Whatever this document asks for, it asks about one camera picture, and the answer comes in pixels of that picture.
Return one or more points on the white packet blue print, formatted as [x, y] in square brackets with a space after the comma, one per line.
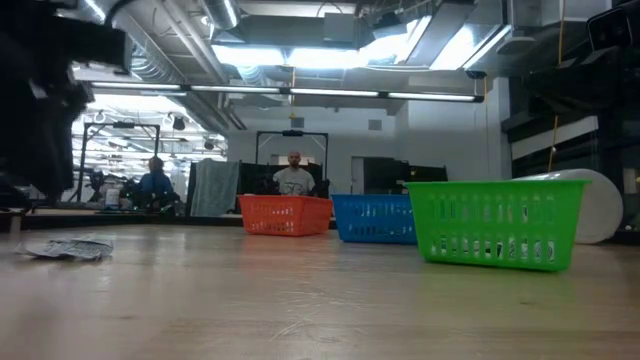
[42, 248]

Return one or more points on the orange plastic basket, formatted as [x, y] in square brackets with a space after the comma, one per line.
[285, 217]

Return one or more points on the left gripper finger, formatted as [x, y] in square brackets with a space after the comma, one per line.
[40, 160]

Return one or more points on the blue plastic basket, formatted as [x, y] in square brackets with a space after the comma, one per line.
[370, 220]

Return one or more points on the silver ceiling duct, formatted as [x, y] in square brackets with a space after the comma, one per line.
[150, 60]

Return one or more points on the grey hanging cloth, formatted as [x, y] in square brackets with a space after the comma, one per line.
[215, 187]

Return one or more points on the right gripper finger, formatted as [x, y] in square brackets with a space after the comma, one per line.
[545, 90]

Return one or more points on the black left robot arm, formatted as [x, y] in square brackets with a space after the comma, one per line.
[30, 10]

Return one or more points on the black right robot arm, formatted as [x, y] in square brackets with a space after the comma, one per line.
[615, 30]

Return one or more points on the black cabinet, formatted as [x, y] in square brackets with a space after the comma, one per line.
[390, 175]

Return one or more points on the white bottle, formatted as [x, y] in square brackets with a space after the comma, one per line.
[112, 197]

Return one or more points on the ceiling light strip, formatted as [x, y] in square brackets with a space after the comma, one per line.
[435, 96]
[235, 89]

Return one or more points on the green plastic basket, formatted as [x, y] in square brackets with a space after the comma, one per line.
[500, 200]

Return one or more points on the white wipes canister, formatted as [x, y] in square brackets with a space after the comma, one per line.
[600, 210]

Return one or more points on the black gantry frame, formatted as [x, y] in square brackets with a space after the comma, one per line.
[292, 133]
[122, 125]

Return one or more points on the person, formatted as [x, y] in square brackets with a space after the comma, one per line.
[294, 180]
[155, 185]

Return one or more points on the black distant robot arm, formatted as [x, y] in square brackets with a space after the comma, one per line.
[322, 189]

